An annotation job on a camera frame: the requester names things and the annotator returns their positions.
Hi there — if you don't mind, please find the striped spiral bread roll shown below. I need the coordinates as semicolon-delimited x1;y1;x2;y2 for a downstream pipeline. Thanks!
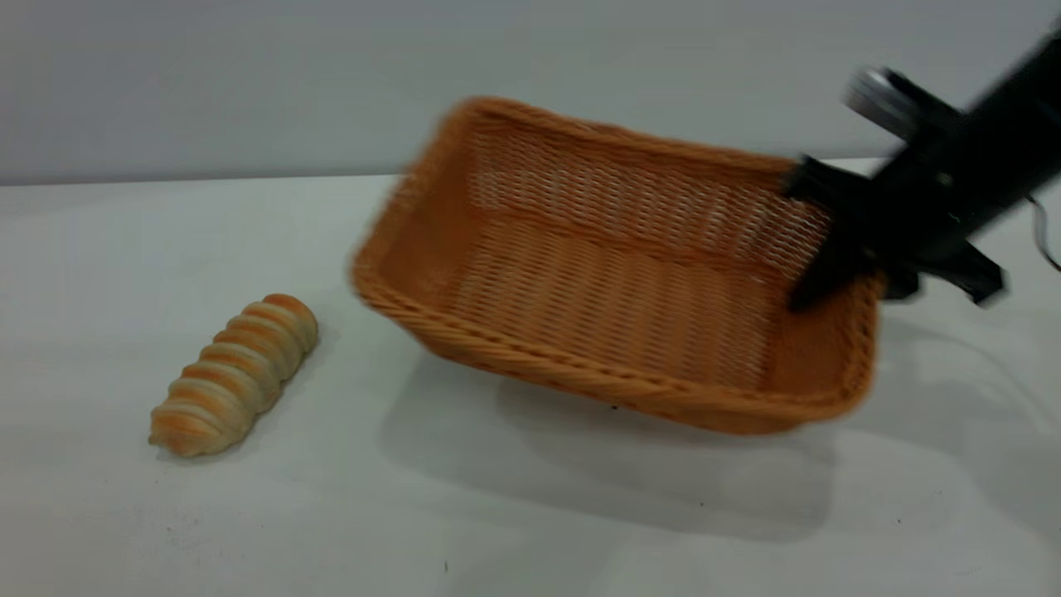
148;293;320;459

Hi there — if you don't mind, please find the orange woven wicker basket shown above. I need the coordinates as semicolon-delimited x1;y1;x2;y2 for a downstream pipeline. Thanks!
350;95;884;436

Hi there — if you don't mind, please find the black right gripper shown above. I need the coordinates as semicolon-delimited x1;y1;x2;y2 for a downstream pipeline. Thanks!
786;124;1005;313

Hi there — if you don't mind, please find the thin black cable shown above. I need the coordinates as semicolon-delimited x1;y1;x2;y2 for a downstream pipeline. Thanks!
1026;195;1061;273

